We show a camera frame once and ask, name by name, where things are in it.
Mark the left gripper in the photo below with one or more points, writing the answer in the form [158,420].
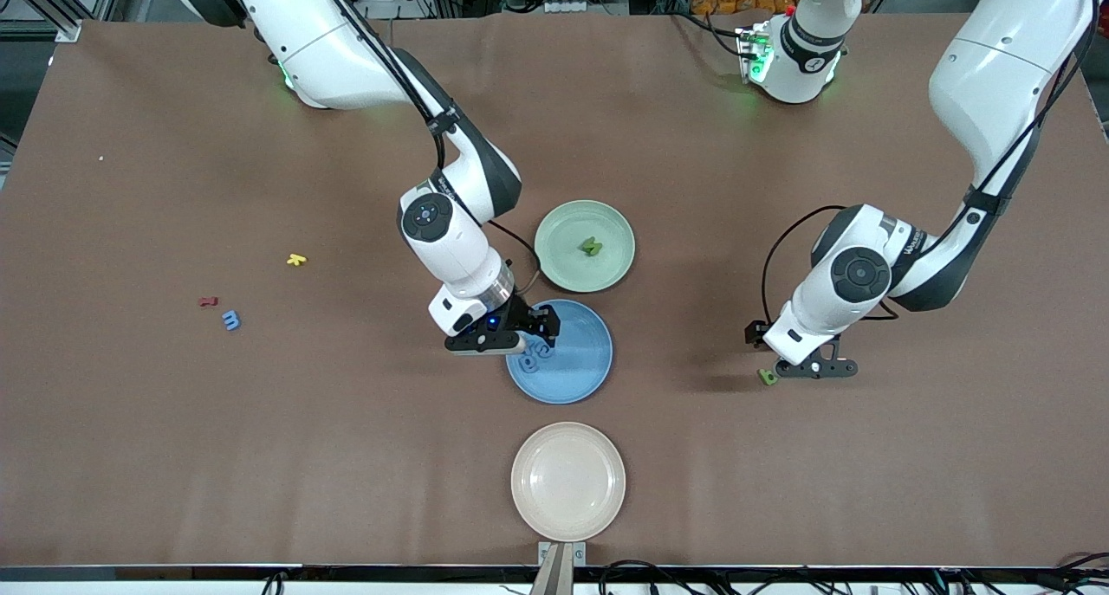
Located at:
[756,332]

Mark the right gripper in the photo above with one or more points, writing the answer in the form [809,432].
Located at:
[522,313]

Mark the green foam letter q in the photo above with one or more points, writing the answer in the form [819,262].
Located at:
[767,377]

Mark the blue foam letter a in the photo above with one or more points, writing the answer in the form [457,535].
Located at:
[523,365]

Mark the green foam letter M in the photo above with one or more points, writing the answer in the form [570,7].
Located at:
[596,243]

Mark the blue foam letter m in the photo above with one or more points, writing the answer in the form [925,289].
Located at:
[230,321]

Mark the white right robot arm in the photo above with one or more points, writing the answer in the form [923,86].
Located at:
[329,41]

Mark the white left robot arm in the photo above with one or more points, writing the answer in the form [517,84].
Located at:
[996,75]

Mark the blue plate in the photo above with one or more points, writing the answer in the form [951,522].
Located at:
[576,378]

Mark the pale green plate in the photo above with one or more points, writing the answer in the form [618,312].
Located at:
[563,231]

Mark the pale cream plate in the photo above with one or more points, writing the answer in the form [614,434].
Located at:
[567,482]

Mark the brown table cover sheet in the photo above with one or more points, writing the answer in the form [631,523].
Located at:
[390,448]

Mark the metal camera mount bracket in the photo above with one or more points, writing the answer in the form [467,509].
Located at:
[561,569]

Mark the aluminium frame rail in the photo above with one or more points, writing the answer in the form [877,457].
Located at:
[69,30]

